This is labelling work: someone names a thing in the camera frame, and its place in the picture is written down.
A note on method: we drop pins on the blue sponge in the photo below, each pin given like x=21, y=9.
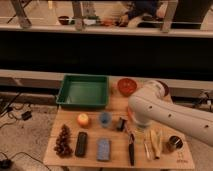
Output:
x=103, y=149

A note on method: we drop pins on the metal can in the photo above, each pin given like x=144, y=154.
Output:
x=174, y=143

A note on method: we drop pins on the purple bowl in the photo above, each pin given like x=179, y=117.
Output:
x=166, y=88

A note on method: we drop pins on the small blue cup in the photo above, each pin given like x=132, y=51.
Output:
x=105, y=119

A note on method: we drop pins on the green plastic tray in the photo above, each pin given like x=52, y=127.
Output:
x=84, y=91

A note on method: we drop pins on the person in background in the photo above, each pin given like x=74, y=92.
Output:
x=138, y=8

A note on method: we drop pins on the black remote control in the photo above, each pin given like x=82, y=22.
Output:
x=81, y=144

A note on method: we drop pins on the yellow orange apple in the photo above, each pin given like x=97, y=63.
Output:
x=83, y=120

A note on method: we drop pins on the bunch of dark grapes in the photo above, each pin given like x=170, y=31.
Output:
x=62, y=147

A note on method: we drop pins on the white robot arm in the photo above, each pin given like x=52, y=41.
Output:
x=147, y=103

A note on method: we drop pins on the red bowl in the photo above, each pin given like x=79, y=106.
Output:
x=126, y=86

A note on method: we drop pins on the wooden board table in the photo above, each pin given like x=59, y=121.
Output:
x=180, y=160

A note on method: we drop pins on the black power adapter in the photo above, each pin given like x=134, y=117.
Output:
x=26, y=115

